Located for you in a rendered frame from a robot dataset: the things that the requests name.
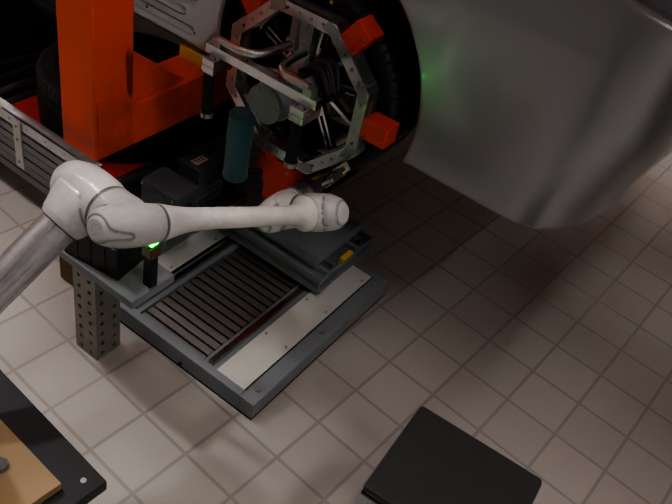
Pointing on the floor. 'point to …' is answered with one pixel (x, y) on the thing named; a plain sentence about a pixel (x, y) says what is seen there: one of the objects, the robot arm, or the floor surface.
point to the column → (95, 316)
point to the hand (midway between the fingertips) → (341, 169)
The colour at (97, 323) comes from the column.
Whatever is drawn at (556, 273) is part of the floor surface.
